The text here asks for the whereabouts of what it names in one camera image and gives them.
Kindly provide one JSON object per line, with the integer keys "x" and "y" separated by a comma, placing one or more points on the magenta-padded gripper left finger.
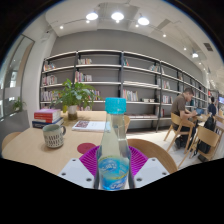
{"x": 75, "y": 170}

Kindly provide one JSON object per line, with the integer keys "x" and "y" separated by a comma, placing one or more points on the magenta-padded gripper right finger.
{"x": 150, "y": 170}

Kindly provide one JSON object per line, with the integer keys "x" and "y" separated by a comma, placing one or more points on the clear bottle with blue cap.
{"x": 113, "y": 140}

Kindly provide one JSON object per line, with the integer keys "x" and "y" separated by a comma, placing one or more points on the round-backed wooden chair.
{"x": 10, "y": 139}
{"x": 127, "y": 122}
{"x": 156, "y": 151}

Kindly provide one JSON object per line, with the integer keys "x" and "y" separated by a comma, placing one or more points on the grey-green patterned ceramic mug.
{"x": 52, "y": 136}

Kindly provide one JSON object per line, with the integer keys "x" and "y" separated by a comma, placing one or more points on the white magazine with patterned cover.
{"x": 88, "y": 126}

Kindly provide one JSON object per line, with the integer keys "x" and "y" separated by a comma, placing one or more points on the navy blue book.
{"x": 43, "y": 125}

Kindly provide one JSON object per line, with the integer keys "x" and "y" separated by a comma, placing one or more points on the purple book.
{"x": 46, "y": 111}

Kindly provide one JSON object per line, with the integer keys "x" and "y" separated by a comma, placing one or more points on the person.
{"x": 211, "y": 108}
{"x": 180, "y": 105}

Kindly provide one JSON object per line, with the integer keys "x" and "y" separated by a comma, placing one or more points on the green potted plant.
{"x": 75, "y": 95}

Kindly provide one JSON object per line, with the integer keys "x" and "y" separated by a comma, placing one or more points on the black backpack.
{"x": 209, "y": 124}

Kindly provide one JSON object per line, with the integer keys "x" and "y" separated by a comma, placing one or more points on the laptop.
{"x": 199, "y": 111}

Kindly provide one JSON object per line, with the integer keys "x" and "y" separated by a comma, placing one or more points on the small green plant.
{"x": 18, "y": 104}

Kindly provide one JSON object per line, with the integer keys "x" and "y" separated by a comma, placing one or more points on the grey shelf unit with books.
{"x": 110, "y": 75}

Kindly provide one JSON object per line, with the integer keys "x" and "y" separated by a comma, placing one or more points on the round ceiling lights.
{"x": 117, "y": 16}

